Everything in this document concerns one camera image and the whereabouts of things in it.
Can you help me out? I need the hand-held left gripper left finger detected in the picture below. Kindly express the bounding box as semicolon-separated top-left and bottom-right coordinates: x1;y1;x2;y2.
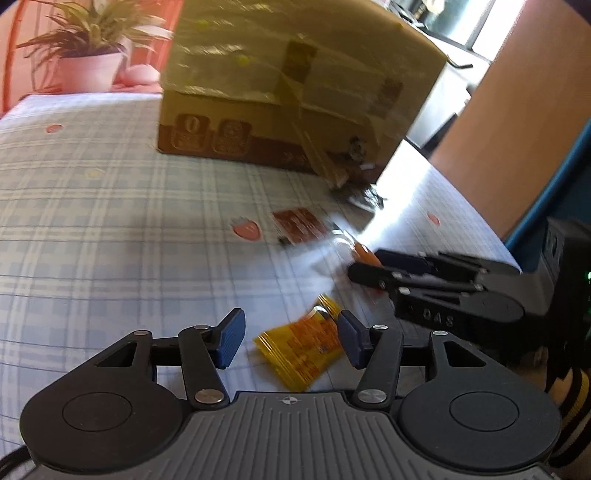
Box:
55;308;246;408

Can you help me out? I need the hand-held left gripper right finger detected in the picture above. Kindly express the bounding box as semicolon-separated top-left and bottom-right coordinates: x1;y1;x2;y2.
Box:
337;310;522;408

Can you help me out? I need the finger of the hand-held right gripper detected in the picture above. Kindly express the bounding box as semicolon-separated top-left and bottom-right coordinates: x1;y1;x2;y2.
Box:
376;249;522;283
348;262;485;296

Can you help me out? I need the orange clear snack packet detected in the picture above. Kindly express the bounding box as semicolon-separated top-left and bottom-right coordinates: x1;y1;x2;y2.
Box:
314;226;389;301

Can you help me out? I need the yellow red print snack packet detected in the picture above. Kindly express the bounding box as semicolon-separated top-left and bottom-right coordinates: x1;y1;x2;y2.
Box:
254;294;346;393

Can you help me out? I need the taped cardboard box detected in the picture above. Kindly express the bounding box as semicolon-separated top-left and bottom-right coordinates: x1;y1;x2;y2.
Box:
156;0;450;185

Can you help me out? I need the silver barcode wrapper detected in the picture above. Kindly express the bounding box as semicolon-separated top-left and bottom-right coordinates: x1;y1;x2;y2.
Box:
332;182;387;214

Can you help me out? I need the small brown snack packet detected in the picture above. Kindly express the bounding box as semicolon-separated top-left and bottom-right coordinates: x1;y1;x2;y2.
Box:
272;208;329;246

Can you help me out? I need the striped yellow black clothing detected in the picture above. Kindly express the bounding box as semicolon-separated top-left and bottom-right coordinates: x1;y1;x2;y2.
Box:
545;364;591;469

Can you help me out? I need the blue plaid tablecloth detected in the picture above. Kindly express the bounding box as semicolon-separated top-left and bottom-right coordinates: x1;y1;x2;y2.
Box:
0;92;522;407

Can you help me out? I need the brown wooden panel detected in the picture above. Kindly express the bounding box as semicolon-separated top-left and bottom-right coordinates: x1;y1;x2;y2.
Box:
428;21;591;241

